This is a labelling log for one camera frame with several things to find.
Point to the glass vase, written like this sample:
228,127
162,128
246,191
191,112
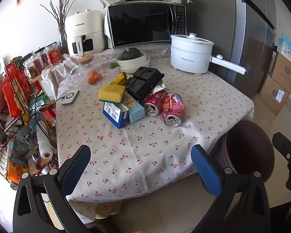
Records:
63,41

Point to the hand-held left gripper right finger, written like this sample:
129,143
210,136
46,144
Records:
206,172

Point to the cream plate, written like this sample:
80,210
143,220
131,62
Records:
129,70
148,62

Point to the orange snack bag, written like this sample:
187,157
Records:
17,171

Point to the dry twigs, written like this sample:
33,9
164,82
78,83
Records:
60,9

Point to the cherry print tablecloth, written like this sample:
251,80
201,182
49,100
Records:
148,150

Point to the red label glass jar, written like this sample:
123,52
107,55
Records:
54,55

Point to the crushed pink red can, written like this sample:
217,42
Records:
173,108

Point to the dark blue carton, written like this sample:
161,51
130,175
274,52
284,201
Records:
112,112

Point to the black microwave oven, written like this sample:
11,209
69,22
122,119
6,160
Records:
140,24

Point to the glass jar with wooden lid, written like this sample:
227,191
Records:
84,59

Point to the cream air fryer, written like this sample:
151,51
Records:
87,26

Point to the light blue carton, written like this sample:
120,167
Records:
135,110

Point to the red cartoon drink can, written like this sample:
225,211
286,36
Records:
155,102

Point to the yellow sponge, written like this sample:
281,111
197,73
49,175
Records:
111,92

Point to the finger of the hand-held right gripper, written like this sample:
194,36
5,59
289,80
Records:
287,148

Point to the brown cardboard box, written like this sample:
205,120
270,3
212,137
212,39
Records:
287,71
272,95

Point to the grey refrigerator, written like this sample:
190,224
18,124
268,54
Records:
245,41

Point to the small orange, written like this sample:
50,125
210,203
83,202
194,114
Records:
95,74
91,80
99,77

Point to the white twine roll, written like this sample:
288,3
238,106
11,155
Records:
44,143

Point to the clear plastic bag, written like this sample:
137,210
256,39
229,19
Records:
104,64

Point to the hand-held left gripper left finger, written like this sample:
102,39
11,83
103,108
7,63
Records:
75,167

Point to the red packets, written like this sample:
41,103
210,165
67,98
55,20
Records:
14,89

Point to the white kitchen scale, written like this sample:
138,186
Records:
70,96

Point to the brown trash bin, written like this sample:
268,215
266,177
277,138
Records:
247,150

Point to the yellow snack packet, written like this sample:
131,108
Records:
118,79

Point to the white electric cooking pot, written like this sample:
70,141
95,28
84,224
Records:
189,55

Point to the dark green pumpkin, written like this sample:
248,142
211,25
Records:
131,54

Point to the blue and white carton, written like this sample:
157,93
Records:
288,47

